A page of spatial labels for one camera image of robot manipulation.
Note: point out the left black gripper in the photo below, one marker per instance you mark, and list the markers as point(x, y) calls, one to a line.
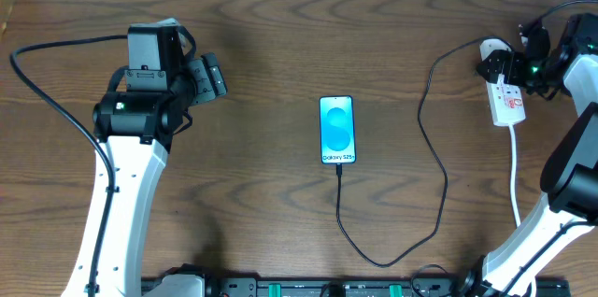
point(206, 78)

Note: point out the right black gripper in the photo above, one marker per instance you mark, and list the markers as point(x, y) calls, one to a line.
point(501, 66)

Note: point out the blue Galaxy smartphone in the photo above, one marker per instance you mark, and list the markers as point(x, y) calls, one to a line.
point(337, 132)

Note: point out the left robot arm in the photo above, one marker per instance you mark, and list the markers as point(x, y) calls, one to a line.
point(147, 102)

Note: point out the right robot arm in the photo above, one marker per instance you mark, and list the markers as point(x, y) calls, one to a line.
point(567, 207)

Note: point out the white power strip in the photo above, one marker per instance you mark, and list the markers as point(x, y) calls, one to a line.
point(505, 100)

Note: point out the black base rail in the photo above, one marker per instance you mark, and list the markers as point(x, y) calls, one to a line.
point(190, 280)

